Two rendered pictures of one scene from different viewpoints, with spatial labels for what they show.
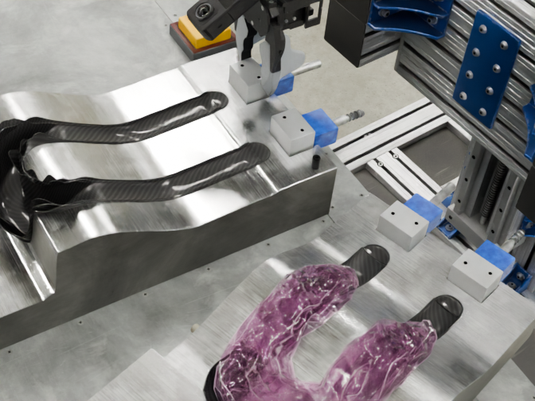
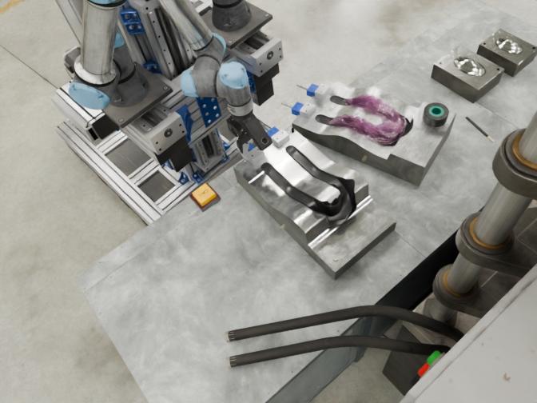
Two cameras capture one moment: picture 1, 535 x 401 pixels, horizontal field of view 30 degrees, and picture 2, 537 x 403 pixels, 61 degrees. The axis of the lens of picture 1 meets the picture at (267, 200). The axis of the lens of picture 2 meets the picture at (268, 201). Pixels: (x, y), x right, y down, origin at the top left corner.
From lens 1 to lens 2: 1.38 m
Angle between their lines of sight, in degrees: 48
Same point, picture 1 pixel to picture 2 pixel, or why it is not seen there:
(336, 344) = (367, 113)
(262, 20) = not seen: hidden behind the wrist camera
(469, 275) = (325, 90)
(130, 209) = (336, 172)
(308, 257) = (330, 130)
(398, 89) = (88, 226)
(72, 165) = (326, 190)
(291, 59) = not seen: hidden behind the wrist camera
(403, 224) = (310, 107)
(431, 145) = (149, 192)
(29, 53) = (226, 262)
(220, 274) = not seen: hidden behind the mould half
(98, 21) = (198, 241)
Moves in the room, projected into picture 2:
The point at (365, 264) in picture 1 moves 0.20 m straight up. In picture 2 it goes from (323, 120) to (322, 78)
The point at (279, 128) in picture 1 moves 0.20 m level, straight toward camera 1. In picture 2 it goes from (282, 139) to (341, 133)
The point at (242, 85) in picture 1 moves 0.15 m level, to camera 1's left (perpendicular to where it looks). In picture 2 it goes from (261, 155) to (264, 192)
